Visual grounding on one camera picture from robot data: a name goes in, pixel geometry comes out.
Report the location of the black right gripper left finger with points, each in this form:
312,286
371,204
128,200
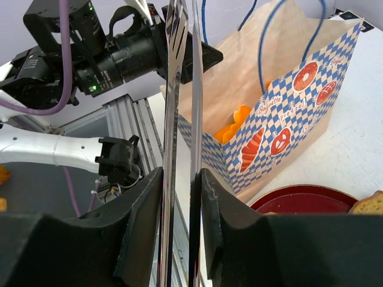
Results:
112,245

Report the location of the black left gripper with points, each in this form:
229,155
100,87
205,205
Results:
135,46

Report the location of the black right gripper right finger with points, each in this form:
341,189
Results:
246,248

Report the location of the long twisted bread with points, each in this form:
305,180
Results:
226,133

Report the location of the blue checkered paper bag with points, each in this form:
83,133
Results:
288,68

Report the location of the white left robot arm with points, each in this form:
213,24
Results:
73,53

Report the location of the brown bread slice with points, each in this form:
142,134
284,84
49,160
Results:
369,206

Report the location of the dark red round plate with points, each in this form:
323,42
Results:
304,199

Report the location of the right black table label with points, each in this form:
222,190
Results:
348,15

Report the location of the aluminium frame rail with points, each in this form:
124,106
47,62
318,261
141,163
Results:
141,122

